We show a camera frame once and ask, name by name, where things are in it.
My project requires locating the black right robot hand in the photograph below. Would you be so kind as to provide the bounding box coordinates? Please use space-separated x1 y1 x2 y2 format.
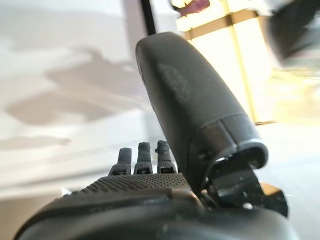
13 31 301 240

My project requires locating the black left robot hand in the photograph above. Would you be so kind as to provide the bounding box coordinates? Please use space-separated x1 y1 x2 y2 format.
266 0 320 66

